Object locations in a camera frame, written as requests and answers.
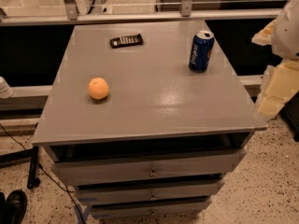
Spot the black floor cable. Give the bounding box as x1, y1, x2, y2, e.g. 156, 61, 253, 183
0, 123, 87, 224

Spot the blue pepsi can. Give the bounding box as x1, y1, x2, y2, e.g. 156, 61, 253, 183
189, 30, 215, 73

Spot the grey drawer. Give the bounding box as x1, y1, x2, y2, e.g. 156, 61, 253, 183
51, 148, 246, 186
91, 196, 211, 219
76, 179, 224, 205

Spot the grey metal rail frame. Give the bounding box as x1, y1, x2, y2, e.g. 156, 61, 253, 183
0, 0, 289, 26

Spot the grey drawer cabinet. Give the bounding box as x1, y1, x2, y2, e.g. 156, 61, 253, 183
31, 20, 268, 220

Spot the black shoe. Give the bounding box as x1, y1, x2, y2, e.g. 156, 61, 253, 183
0, 189, 27, 224

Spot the black stand leg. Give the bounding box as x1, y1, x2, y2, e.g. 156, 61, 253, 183
0, 147, 40, 189

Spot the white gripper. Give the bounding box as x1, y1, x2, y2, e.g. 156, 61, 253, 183
251, 0, 299, 119

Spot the top grey drawer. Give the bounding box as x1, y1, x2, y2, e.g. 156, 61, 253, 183
51, 148, 246, 186

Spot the bottom grey drawer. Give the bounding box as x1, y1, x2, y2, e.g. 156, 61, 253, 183
91, 196, 211, 219

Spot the black snack bar wrapper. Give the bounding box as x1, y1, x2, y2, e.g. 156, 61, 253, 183
110, 34, 144, 49

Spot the middle grey drawer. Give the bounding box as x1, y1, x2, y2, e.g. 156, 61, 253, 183
76, 179, 224, 205

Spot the orange fruit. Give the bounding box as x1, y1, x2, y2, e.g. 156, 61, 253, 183
88, 77, 109, 100

